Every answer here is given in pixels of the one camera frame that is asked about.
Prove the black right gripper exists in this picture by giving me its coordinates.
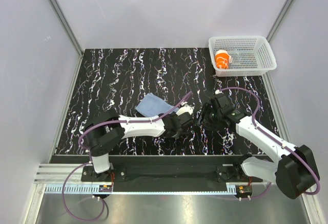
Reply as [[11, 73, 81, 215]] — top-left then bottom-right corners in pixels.
[[196, 103, 222, 132]]

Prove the light blue towel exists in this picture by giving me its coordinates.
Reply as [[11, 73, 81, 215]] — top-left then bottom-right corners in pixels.
[[135, 93, 173, 117]]

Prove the orange and white towel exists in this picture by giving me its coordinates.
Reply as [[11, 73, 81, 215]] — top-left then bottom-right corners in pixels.
[[214, 50, 232, 69]]

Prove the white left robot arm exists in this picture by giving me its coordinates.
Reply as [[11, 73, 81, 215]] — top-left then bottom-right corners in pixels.
[[78, 108, 193, 181]]

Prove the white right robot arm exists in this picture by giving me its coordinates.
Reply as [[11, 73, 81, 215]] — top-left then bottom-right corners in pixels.
[[197, 93, 320, 199]]

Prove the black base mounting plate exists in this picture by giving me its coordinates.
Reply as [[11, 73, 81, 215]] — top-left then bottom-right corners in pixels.
[[81, 155, 249, 182]]

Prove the white plastic basket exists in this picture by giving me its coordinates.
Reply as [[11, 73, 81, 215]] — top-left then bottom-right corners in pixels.
[[208, 36, 277, 77]]

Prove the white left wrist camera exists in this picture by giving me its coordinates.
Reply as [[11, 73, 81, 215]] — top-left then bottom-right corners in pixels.
[[176, 104, 194, 116]]

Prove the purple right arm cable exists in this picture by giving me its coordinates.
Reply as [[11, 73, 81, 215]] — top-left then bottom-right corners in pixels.
[[216, 87, 321, 201]]

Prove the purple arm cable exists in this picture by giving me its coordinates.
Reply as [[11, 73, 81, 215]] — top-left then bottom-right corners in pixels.
[[61, 91, 193, 221], [216, 87, 321, 201]]

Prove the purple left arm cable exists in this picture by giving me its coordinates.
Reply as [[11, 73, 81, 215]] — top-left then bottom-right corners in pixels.
[[61, 91, 193, 221]]

